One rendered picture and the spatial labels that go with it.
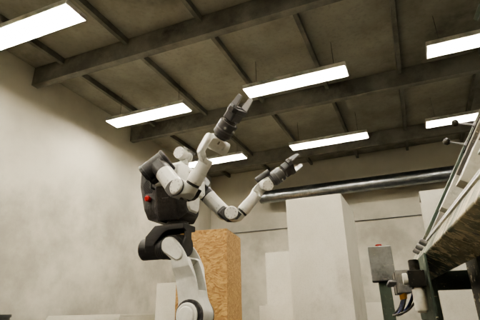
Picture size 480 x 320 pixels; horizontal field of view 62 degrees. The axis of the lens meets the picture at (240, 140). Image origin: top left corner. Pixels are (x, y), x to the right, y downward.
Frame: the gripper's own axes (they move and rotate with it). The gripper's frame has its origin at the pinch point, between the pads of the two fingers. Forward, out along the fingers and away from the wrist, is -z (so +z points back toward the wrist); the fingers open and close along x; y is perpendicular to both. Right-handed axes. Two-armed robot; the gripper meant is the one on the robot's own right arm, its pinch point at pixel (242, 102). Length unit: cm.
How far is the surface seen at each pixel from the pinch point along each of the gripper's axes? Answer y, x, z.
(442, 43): -23, 410, -155
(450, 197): 89, -7, -19
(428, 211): 90, 422, 31
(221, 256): -6, 124, 128
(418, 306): 104, 8, 21
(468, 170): 87, -37, -28
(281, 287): 7, 399, 242
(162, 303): -61, 218, 273
